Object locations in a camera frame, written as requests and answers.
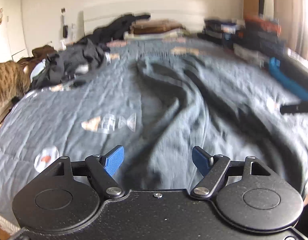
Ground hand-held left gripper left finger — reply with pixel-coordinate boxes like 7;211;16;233
47;145;125;198

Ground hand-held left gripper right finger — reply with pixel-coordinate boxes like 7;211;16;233
191;145;277;198

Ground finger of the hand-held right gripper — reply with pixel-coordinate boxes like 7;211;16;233
279;101;308;115

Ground grey sweatpants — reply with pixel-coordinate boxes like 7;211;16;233
136;56;308;190

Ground stack of folded black clothes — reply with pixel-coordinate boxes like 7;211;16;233
232;17;288;64

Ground stack of folded navy clothes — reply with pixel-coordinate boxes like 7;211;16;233
203;17;245;47

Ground pile of dark grey clothes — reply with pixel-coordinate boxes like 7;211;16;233
31;38;111;89

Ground heap of black clothes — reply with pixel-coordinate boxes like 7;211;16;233
92;13;151;42

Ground stack of folded brown clothes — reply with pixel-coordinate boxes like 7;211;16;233
123;19;188;42

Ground folded blue garment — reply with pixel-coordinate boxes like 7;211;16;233
268;57;308;101

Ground grey quilted printed bedspread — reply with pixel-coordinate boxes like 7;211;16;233
0;36;308;220

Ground beige curtain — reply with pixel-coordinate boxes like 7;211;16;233
272;0;308;60

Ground folded orange garment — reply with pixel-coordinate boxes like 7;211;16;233
245;16;282;30

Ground light blue garment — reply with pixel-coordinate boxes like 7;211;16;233
30;59;48;79

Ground white mattress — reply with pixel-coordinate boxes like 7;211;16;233
0;211;21;234

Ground brown jacket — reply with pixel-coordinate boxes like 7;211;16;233
18;45;60;67

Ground tabby cat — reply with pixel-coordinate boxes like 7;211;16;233
0;60;32;131

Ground white headboard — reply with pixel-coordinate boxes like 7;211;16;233
82;5;207;39

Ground white wardrobe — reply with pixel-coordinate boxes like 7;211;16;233
0;0;28;62

